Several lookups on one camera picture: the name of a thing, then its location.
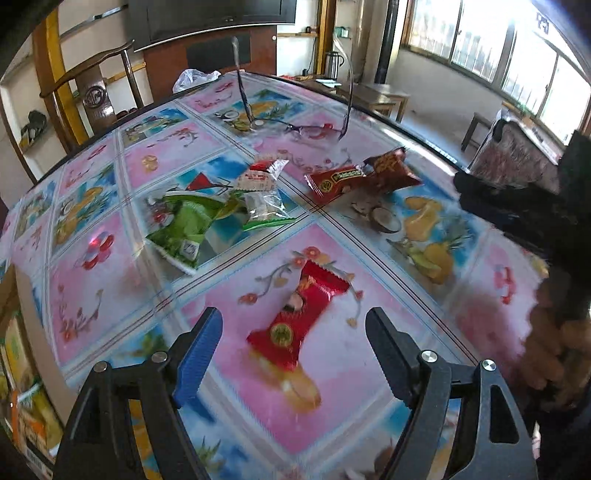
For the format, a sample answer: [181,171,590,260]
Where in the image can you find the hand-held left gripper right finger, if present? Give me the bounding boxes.
[365,307,539,480]

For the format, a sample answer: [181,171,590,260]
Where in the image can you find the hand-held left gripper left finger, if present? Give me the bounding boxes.
[54,307,225,480]

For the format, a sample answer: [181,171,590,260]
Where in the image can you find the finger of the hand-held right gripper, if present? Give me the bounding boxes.
[452,172,498,223]

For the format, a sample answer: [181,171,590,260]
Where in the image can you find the dark brown red packet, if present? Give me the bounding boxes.
[362,147,423,195]

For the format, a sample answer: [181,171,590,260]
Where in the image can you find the red candy packet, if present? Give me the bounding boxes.
[246,258,350,370]

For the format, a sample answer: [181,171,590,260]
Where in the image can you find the green snack packet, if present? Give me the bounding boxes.
[145,191,232,276]

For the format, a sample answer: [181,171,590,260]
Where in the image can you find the red packet gold label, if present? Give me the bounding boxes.
[305,164,371,206]

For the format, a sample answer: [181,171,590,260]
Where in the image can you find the cardboard box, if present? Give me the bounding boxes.
[0,270,70,476]

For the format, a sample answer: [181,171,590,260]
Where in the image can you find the clear snack packet red label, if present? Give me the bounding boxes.
[231,158,298,232]

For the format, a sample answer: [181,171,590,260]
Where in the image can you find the person's right hand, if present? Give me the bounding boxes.
[524,277,591,409]

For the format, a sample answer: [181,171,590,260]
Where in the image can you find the floral armchair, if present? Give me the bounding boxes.
[471,111,573,195]

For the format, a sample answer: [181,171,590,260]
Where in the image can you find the wooden stool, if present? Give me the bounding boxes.
[462,113,496,151]
[344,83,411,123]

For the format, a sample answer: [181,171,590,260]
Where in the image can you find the printed tablecloth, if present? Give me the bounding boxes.
[0,71,552,480]

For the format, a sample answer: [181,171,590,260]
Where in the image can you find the window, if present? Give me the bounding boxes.
[402,0,591,144]

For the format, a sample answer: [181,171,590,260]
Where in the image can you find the eyeglasses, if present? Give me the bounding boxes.
[228,34,356,141]

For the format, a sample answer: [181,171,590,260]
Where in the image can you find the white floor air conditioner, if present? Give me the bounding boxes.
[365,0,400,86]

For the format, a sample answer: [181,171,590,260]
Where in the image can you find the low wooden table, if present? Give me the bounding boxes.
[277,74,354,95]

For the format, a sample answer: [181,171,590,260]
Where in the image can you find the metal kettle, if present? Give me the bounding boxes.
[325,51,347,80]

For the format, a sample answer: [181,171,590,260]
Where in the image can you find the wooden chair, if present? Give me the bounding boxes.
[39,39,146,153]

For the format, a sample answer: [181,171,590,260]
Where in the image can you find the white plastic bag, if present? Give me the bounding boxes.
[173,68,222,93]

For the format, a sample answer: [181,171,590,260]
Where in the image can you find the dark grey bundle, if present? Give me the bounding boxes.
[21,111,48,148]

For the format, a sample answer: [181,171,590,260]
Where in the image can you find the black television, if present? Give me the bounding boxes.
[127,0,297,51]

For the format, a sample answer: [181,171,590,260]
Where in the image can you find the wooden wall shelving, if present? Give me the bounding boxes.
[277,0,365,79]
[0,18,93,181]

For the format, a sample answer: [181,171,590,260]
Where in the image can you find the wooden television wall panel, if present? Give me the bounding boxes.
[143,25,278,107]

